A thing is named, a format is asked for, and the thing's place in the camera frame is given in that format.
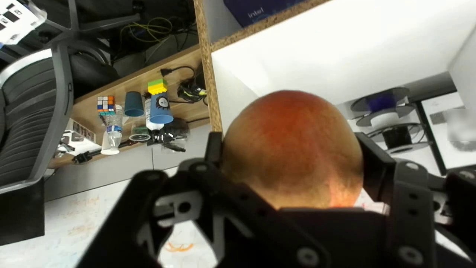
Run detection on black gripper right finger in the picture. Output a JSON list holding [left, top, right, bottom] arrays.
[[354, 132, 476, 268]]

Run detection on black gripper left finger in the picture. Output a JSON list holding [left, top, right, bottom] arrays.
[[77, 132, 281, 268]]

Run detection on orange peach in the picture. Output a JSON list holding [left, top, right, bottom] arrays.
[[220, 90, 364, 210]]

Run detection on black pliers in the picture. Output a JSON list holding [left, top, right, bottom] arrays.
[[147, 121, 190, 154]]

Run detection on black filament spool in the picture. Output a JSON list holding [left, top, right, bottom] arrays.
[[369, 124, 428, 154]]

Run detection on blue and white tape dispenser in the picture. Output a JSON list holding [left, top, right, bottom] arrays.
[[144, 94, 176, 133]]

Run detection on clear water bottle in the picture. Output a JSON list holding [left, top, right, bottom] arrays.
[[100, 105, 125, 157]]

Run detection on dark blue cup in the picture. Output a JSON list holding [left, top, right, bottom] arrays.
[[123, 90, 146, 118]]

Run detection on blue filament spool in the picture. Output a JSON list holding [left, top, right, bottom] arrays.
[[350, 90, 414, 129]]

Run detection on yellow green block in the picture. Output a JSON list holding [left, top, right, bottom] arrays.
[[146, 78, 170, 97]]

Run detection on small colourful cube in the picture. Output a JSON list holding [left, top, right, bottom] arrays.
[[95, 94, 118, 112]]

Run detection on wooden shelf unit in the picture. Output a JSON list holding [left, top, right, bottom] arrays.
[[49, 44, 213, 170]]

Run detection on white shelf unit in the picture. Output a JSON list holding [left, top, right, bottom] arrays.
[[192, 0, 476, 136]]

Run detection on black bin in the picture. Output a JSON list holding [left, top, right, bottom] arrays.
[[0, 178, 48, 248]]

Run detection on black mesh office chair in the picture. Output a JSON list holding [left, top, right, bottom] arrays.
[[0, 44, 76, 197]]

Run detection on dark blue box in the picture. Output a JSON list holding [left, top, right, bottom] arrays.
[[222, 0, 305, 30]]

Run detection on white panel with black marks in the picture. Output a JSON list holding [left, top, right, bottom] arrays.
[[0, 0, 49, 48]]

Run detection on black cable with plug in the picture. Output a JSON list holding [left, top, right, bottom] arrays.
[[161, 65, 208, 105]]

